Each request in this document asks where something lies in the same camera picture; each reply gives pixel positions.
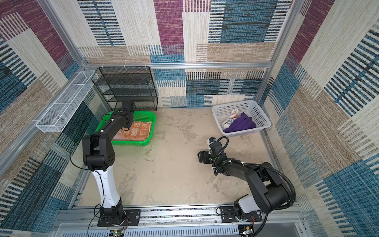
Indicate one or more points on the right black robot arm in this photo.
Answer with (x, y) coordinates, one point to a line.
(270, 189)

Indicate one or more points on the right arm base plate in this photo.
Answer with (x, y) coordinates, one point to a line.
(231, 214)

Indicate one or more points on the white slotted cable duct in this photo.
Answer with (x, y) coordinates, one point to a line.
(198, 231)

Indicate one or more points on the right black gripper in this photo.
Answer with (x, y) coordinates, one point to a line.
(204, 155)

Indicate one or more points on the aluminium front rail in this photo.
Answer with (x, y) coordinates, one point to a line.
(167, 216)

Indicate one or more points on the orange patterned towel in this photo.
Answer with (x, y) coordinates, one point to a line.
(139, 131)

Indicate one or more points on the purple towel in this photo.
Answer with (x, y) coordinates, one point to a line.
(244, 122)

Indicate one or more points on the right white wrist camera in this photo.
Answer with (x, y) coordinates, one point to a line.
(214, 147)

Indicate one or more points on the green plastic basket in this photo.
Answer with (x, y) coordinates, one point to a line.
(142, 116)

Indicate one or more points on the white printed towel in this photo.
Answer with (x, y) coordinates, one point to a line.
(231, 118)

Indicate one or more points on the white wire wall basket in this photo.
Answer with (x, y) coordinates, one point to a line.
(56, 118)

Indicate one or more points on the pink towel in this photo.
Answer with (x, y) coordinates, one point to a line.
(120, 136)

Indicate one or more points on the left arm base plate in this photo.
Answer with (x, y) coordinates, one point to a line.
(131, 218)

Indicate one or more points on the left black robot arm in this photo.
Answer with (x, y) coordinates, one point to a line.
(99, 157)

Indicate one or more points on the black wire shelf rack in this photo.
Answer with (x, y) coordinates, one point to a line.
(118, 84)

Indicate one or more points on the white plastic basket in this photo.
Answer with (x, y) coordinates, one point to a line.
(250, 107)

